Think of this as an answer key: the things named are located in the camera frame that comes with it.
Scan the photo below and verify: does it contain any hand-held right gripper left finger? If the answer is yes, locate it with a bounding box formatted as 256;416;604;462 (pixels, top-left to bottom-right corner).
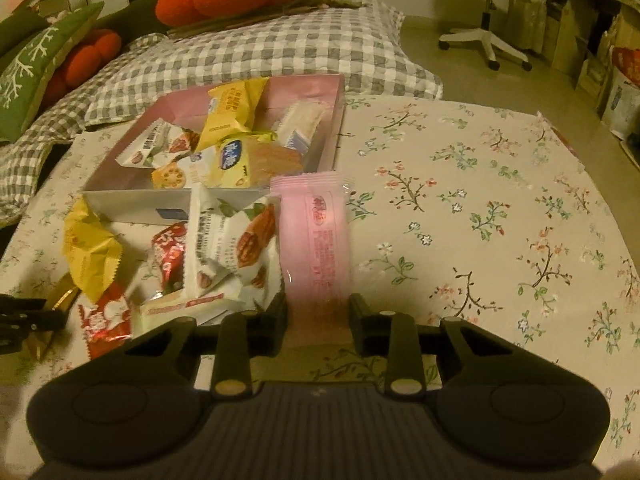
129;292;289;401

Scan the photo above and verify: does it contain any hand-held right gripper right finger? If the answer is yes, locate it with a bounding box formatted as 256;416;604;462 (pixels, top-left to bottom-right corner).
349;294;508;401

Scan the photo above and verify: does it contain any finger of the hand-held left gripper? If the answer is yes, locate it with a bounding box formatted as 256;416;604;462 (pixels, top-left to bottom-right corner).
0;311;67;356
0;296;48;312

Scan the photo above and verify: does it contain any gold snack packet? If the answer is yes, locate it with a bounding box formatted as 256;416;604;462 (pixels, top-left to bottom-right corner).
30;275;83;361

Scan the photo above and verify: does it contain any white walnut snack packet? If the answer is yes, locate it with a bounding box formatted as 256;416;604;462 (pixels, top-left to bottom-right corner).
192;240;236;306
116;119;201;168
192;182;281;301

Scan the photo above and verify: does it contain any pink snack packet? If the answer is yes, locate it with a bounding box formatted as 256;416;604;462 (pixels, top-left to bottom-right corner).
270;172;353;346

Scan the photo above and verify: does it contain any white grey-print snack packet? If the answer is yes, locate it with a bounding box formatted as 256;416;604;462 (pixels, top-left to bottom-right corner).
140;290;266;327

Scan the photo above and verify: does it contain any red and white round-label packet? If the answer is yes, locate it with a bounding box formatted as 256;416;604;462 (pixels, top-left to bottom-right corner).
152;222;193;292

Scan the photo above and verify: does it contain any pink box with silver sides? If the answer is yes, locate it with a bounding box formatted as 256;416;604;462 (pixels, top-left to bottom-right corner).
81;74;347;226

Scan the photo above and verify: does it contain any clear orange cake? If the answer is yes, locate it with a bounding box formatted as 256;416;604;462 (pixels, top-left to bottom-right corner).
245;142;303;184

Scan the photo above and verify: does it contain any clear white wafer bar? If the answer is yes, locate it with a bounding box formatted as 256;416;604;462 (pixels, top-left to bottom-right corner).
276;100;332;154

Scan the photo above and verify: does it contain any floral tablecloth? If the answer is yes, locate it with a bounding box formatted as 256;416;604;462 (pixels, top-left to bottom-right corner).
0;95;640;480

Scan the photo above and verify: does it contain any grey checked blanket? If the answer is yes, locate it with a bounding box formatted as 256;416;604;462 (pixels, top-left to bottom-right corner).
0;32;166;226

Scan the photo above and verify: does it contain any green snowflake pillow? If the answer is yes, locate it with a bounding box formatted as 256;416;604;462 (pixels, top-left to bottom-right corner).
0;2;105;143

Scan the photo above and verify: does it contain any small orange pumpkin cushion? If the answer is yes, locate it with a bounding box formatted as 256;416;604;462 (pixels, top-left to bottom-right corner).
47;29;123;96

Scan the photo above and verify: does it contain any dark green pillow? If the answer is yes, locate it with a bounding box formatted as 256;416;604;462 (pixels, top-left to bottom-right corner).
0;7;46;56

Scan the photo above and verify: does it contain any grey checked pillow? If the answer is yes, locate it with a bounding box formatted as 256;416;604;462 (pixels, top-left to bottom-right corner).
85;0;443;133

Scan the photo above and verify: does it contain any dark green sofa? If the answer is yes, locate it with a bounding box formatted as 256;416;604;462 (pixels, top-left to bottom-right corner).
100;2;166;41

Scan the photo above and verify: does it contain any white office chair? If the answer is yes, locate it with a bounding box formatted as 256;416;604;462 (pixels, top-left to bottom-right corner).
439;0;543;72

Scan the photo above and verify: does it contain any white bag with red print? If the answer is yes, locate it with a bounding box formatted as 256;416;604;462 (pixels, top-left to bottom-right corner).
600;47;640;141

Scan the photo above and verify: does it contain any brown cardboard box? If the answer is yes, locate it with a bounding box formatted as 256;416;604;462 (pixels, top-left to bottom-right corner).
555;0;582;63

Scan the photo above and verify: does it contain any beige curtain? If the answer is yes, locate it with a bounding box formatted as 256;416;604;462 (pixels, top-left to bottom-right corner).
515;0;553;53

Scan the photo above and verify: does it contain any wooden desk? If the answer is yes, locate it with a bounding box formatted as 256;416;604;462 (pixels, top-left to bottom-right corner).
547;0;640;28

